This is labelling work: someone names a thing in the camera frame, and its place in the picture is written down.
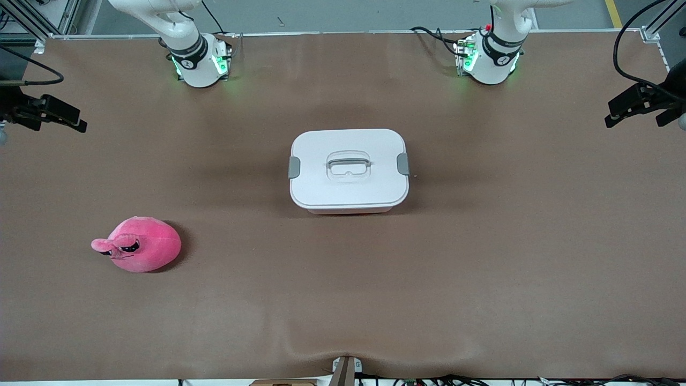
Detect pink plush toy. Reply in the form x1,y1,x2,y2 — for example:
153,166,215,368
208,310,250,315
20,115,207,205
91,216,182,273

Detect white box lid grey clasps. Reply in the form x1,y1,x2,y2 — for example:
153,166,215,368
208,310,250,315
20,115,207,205
288,129,411,210

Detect pink translucent plastic box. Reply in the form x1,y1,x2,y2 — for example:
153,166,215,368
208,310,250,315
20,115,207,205
307,205,394,216

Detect brown table mat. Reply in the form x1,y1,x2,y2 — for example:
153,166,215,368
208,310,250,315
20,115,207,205
0,29,686,381

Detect aluminium frame post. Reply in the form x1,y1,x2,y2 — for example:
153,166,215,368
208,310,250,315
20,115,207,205
640,0,686,43
0,0,81,42

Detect black right arm base cable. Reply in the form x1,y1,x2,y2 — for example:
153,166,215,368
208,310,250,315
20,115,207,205
201,0,239,54

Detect black arm base cable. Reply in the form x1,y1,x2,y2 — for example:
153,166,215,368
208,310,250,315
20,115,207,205
410,26,464,60
201,0,239,54

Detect black left arm base cable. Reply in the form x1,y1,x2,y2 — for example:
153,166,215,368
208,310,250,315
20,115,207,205
410,26,464,60

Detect metal bracket with brown post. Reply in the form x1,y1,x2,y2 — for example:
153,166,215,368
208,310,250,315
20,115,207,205
331,355,363,386

